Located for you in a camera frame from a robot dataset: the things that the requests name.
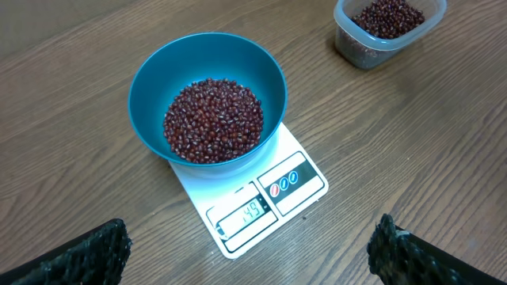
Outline clear plastic container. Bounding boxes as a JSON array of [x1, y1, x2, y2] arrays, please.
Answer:
[[334, 0, 447, 70]]

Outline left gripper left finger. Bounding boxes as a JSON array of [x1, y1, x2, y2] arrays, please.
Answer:
[[1, 218, 132, 285]]

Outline teal metal bowl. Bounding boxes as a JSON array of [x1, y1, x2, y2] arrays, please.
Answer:
[[128, 32, 288, 166]]

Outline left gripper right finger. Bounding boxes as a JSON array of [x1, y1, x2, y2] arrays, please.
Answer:
[[367, 214, 506, 285]]

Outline white kitchen scale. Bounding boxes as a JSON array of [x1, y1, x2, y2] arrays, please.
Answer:
[[171, 124, 329, 259]]

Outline red beans in bowl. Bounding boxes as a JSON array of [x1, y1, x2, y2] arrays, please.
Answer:
[[163, 78, 264, 164]]

